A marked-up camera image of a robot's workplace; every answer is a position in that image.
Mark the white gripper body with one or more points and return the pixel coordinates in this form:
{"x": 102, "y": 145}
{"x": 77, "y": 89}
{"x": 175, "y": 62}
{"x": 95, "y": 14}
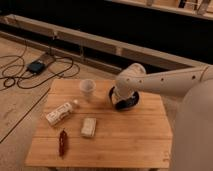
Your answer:
{"x": 117, "y": 100}

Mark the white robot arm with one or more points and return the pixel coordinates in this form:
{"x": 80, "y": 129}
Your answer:
{"x": 192, "y": 143}

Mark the white sponge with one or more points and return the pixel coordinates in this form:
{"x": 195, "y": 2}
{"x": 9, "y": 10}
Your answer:
{"x": 89, "y": 127}

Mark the dark blue bowl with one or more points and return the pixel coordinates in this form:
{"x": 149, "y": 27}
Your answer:
{"x": 131, "y": 102}

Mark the clear plastic cup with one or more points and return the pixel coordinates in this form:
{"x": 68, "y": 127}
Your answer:
{"x": 87, "y": 87}

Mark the wooden table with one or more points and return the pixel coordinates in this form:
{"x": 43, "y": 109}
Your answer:
{"x": 136, "y": 138}

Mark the white plastic bottle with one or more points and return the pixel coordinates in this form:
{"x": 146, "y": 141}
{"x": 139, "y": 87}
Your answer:
{"x": 61, "y": 112}

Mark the red chili pepper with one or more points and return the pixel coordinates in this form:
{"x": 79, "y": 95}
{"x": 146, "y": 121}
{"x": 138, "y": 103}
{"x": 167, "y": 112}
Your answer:
{"x": 62, "y": 143}

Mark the blue power adapter box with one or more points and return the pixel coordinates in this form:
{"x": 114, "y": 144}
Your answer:
{"x": 35, "y": 67}

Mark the wooden shelf rail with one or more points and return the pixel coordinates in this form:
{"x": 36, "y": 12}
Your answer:
{"x": 133, "y": 52}

